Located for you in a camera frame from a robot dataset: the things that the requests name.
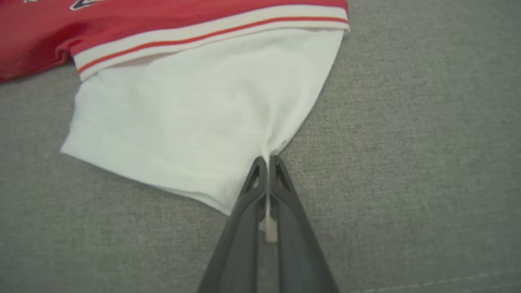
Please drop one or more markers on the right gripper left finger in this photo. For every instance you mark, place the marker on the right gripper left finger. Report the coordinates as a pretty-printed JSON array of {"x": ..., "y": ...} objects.
[{"x": 240, "y": 248}]

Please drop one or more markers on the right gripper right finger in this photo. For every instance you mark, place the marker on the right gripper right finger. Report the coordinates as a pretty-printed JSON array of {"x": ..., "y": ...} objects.
[{"x": 299, "y": 252}]

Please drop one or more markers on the red and white jersey shirt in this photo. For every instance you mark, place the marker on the red and white jersey shirt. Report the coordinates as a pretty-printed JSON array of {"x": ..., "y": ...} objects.
[{"x": 195, "y": 114}]

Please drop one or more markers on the grey fabric sofa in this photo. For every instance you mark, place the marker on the grey fabric sofa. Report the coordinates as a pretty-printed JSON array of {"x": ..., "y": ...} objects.
[{"x": 427, "y": 142}]

